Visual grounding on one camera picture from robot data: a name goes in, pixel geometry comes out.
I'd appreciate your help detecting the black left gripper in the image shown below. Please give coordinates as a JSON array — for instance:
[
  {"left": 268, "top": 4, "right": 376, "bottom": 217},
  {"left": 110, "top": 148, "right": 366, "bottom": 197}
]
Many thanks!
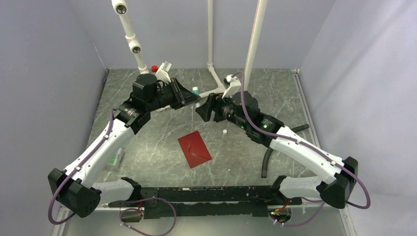
[{"left": 147, "top": 77, "right": 201, "bottom": 112}]

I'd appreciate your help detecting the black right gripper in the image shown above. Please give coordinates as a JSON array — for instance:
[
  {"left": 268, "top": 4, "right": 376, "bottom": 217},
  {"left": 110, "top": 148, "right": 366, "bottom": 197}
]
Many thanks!
[{"left": 196, "top": 90, "right": 249, "bottom": 131}]

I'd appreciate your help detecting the green white glue stick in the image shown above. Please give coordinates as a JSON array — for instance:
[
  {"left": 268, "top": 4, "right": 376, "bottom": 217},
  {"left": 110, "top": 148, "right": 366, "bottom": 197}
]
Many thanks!
[{"left": 192, "top": 87, "right": 199, "bottom": 95}]

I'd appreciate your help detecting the red paper envelope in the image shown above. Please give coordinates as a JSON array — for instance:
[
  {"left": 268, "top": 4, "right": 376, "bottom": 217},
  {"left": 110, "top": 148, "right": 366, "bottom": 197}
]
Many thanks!
[{"left": 178, "top": 131, "right": 212, "bottom": 169}]

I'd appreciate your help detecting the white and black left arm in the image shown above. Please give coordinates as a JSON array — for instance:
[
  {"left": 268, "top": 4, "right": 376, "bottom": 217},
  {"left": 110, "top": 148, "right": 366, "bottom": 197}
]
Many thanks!
[{"left": 48, "top": 74, "right": 201, "bottom": 224}]

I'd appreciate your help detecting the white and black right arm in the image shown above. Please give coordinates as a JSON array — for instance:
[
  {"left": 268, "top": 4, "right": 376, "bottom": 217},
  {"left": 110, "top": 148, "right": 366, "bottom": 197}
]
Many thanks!
[{"left": 196, "top": 91, "right": 358, "bottom": 209}]

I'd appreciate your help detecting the green white small box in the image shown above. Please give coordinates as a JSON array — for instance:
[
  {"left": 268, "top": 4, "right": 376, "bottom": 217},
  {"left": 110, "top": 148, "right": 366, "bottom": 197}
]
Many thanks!
[{"left": 105, "top": 147, "right": 125, "bottom": 171}]

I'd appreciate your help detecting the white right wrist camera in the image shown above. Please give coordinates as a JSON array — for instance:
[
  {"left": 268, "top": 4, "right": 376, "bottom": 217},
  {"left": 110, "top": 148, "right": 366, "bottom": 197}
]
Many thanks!
[{"left": 222, "top": 74, "right": 241, "bottom": 99}]

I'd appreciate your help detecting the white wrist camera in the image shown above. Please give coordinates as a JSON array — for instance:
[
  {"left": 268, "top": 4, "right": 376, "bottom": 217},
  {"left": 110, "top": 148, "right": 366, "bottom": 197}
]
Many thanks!
[
  {"left": 151, "top": 60, "right": 172, "bottom": 83},
  {"left": 222, "top": 74, "right": 241, "bottom": 99}
]

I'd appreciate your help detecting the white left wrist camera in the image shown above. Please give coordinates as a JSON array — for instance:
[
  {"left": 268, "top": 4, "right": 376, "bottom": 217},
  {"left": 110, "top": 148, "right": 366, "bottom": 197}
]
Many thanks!
[{"left": 151, "top": 60, "right": 172, "bottom": 83}]

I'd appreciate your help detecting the black corrugated hose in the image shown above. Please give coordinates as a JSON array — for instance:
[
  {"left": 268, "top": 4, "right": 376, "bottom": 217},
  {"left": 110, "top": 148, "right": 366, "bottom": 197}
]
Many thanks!
[{"left": 261, "top": 123, "right": 310, "bottom": 179}]

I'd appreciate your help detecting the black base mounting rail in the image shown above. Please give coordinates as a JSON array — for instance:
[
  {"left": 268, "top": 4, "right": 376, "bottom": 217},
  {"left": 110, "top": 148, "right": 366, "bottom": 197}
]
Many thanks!
[{"left": 108, "top": 185, "right": 302, "bottom": 219}]

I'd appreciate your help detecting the white PVC pipe frame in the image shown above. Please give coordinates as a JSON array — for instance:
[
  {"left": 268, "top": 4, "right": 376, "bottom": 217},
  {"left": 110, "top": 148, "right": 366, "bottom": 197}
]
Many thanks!
[{"left": 111, "top": 0, "right": 268, "bottom": 98}]

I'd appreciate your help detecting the aluminium extrusion frame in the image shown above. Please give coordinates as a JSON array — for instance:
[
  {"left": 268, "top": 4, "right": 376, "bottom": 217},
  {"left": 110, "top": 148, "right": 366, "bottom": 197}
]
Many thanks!
[{"left": 51, "top": 206, "right": 71, "bottom": 236}]

